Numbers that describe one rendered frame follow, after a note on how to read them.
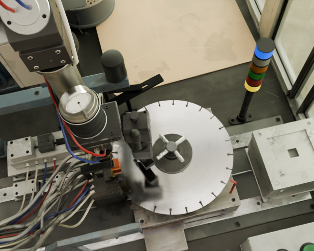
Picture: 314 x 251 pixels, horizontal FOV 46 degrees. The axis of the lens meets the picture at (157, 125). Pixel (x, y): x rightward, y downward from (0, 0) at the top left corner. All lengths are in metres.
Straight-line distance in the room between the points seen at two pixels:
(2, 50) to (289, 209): 0.92
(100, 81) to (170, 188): 0.34
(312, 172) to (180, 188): 0.37
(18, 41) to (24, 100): 0.58
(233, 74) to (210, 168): 0.48
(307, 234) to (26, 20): 0.85
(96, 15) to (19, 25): 1.02
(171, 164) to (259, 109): 0.45
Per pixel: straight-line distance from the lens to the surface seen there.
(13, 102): 1.07
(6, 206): 1.30
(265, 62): 0.97
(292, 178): 1.09
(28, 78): 0.68
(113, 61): 0.96
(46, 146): 1.17
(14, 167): 1.24
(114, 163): 1.00
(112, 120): 0.74
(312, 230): 1.07
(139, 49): 1.43
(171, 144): 0.97
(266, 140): 1.11
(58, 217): 1.08
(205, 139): 1.03
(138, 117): 0.71
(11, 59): 0.63
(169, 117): 1.06
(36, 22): 0.48
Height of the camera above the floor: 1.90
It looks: 65 degrees down
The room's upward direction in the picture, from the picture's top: 8 degrees counter-clockwise
